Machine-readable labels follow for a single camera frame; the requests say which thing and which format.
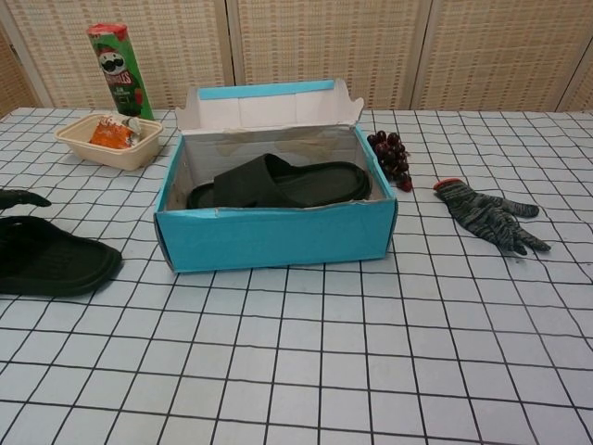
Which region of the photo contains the blue cardboard shoe box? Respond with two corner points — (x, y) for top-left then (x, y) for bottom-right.
(155, 77), (399, 274)

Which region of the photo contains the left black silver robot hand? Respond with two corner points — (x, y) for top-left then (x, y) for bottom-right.
(0, 187), (52, 210)

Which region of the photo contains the blue checked tablecloth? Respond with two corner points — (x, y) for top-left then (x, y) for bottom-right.
(0, 107), (593, 445)

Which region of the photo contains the black rubber slipper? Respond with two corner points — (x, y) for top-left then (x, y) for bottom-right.
(186, 154), (374, 210)
(0, 215), (124, 298)

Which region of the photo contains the woven folding screen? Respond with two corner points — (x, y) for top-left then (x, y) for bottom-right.
(0, 0), (593, 120)

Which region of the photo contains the dark red grape bunch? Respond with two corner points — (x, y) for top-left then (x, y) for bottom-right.
(365, 131), (414, 194)

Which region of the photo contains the green Pringles can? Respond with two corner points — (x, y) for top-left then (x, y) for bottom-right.
(86, 22), (156, 121)

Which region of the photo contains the beige food tray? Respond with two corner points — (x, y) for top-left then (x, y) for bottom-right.
(54, 114), (164, 172)

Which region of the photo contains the orange snack packet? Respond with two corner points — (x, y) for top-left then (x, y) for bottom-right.
(88, 115), (144, 150)

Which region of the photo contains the grey knit work glove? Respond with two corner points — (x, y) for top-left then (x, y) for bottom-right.
(433, 178), (552, 257)

